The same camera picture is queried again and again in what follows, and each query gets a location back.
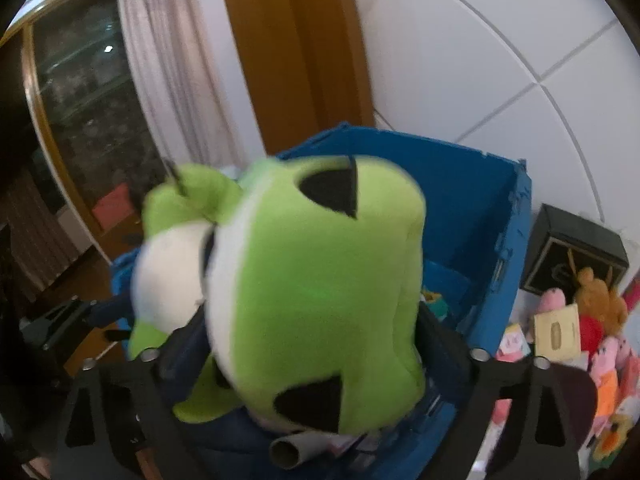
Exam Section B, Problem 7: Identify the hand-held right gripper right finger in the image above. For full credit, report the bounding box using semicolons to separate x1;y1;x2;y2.
415;305;583;480

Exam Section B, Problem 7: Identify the yellow orange plush toy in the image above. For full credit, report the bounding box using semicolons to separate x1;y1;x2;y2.
597;412;633;461

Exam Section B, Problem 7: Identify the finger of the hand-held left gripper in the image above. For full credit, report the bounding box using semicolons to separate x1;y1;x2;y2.
20;296;98;352
91;292;138;342

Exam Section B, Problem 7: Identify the lime green plush toy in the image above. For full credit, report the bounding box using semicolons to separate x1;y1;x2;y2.
127;156;427;433

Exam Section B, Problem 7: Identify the white curtain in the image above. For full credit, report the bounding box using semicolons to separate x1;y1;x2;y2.
116;0;251;171

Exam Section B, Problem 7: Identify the wooden framed glass door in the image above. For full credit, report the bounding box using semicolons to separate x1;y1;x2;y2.
0;0;166;266

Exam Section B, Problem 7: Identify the pink pig plush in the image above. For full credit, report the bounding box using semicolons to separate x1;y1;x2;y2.
590;337;640;411

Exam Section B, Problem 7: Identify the pink plush toy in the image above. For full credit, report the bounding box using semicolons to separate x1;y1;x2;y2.
537;290;568;316

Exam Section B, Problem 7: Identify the blue plastic crate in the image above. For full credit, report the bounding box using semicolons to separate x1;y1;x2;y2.
110;121;532;480

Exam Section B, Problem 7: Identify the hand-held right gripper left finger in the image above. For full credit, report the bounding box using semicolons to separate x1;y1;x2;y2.
52;320;211;480

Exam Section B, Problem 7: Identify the red plush toy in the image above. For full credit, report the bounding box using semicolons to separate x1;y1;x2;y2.
577;315;606;353

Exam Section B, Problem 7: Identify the round pink cartoon packet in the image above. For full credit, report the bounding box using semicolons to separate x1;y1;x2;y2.
500;325;533;363

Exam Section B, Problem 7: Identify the brown plush bunny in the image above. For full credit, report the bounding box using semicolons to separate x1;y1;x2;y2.
572;267;628;336

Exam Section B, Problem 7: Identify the maroon knit hat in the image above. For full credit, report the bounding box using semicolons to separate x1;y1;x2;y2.
542;364;598;453

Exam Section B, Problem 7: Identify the black gift box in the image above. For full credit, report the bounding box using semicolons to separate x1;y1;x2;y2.
520;203;630;296

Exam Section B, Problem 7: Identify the wooden wall trim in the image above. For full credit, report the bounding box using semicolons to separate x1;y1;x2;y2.
216;0;376;156

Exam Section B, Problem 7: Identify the grey cardboard tube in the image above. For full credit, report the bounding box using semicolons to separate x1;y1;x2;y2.
270;432;326;471

